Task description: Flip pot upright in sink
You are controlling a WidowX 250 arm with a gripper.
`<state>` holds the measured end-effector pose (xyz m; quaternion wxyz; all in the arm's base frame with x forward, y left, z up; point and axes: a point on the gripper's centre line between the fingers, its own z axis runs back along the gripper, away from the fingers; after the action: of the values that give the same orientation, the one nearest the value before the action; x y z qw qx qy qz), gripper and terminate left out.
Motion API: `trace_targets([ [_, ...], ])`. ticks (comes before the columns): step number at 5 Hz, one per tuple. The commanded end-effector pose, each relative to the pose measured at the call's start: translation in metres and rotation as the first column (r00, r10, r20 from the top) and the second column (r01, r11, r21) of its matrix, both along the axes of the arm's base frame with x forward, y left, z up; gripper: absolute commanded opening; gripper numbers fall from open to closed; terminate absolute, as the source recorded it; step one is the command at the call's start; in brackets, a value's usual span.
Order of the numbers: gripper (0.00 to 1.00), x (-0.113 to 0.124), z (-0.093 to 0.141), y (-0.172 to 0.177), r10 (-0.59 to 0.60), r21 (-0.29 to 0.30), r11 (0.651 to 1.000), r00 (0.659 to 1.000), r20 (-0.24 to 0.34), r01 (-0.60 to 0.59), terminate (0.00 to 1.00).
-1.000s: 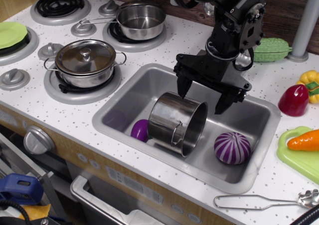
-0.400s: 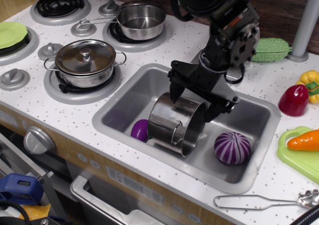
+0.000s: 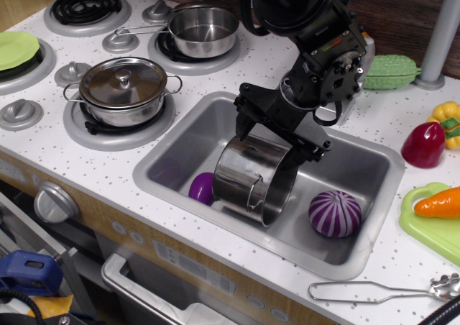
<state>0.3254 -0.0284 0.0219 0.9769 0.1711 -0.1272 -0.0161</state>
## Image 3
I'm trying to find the grey vertical post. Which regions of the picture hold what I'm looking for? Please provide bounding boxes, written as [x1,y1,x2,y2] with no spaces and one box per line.
[413,0,459,91]

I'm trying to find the steel wire-handled utensil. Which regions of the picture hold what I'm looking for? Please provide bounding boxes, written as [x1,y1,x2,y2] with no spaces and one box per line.
[308,273,459,304]

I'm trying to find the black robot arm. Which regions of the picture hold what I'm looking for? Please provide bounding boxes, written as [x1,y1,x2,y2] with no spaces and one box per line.
[234,0,367,170]

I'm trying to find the purple toy eggplant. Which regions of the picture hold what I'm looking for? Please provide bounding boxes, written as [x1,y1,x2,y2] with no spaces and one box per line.
[188,172,214,206]

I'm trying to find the lidded steel pot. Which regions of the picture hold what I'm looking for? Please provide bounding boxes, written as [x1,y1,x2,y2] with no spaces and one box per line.
[63,57,183,127]

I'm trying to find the red toy bell pepper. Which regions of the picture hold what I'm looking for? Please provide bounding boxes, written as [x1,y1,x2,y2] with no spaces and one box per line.
[400,122,446,169]

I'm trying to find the orange toy carrot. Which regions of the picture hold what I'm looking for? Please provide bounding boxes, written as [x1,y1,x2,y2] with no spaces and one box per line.
[414,187,459,219]

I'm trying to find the grey toy sink basin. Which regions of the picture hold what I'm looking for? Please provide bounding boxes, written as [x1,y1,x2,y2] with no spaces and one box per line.
[133,92,405,280]

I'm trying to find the steel saucepan with handle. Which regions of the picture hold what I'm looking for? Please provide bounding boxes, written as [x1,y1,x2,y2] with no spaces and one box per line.
[114,6,239,59]

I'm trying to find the green toy bitter gourd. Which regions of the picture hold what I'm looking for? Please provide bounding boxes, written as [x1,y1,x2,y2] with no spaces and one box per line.
[364,55,422,90]

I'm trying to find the grey stove knob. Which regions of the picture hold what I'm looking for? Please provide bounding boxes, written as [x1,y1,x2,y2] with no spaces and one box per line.
[102,29,139,54]
[1,99,44,131]
[142,0,173,24]
[54,61,91,88]

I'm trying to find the purple striped toy onion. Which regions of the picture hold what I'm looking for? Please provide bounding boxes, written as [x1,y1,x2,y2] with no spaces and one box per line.
[308,191,363,238]

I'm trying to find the grey oven door handle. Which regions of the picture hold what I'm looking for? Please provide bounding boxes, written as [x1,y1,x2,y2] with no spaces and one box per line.
[101,253,246,324]

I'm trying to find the grey oven knob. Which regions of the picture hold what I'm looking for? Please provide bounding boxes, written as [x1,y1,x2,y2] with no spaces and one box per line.
[34,181,80,224]

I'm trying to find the yellow cloth piece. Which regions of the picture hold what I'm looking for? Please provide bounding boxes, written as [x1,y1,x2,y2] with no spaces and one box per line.
[32,295,74,319]

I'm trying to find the green cutting board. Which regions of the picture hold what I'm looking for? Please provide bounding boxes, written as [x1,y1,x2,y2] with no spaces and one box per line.
[398,182,459,266]

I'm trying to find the silver toy faucet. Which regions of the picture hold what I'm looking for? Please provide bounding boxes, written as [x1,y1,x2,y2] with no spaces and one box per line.
[316,32,375,125]

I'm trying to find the black coil burner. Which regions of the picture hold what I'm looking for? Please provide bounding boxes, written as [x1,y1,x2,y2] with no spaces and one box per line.
[51,0,122,25]

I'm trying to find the yellow toy bell pepper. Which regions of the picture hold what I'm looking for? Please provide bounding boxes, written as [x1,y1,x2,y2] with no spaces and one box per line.
[427,101,460,150]

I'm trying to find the green toy plate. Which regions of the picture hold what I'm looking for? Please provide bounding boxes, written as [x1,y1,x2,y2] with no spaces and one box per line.
[1,32,40,71]

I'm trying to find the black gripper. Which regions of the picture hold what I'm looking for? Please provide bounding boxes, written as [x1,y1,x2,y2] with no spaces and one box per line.
[234,83,331,170]

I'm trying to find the blue clamp tool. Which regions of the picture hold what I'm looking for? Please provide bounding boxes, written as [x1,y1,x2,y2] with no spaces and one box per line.
[1,250,64,296]

